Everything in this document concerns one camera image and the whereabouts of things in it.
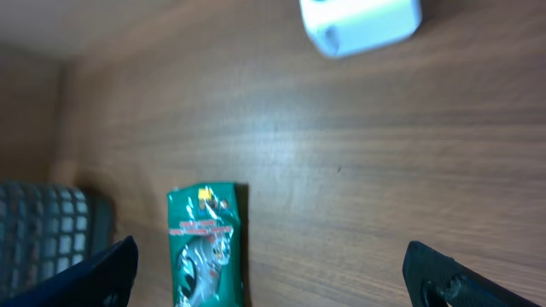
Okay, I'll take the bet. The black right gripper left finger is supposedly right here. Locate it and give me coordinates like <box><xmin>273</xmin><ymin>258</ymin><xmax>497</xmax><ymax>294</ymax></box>
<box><xmin>1</xmin><ymin>235</ymin><xmax>138</xmax><ymax>307</ymax></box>

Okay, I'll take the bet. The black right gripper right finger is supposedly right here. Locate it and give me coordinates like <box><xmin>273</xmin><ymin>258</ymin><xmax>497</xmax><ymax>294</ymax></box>
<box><xmin>402</xmin><ymin>240</ymin><xmax>538</xmax><ymax>307</ymax></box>

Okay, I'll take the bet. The green 3M gloves packet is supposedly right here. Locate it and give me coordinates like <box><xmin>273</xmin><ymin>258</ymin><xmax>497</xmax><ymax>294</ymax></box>
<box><xmin>166</xmin><ymin>182</ymin><xmax>245</xmax><ymax>307</ymax></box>

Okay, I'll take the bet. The grey plastic mesh basket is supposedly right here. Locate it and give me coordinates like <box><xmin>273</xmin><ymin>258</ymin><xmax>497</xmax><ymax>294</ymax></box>
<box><xmin>1</xmin><ymin>180</ymin><xmax>113</xmax><ymax>302</ymax></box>

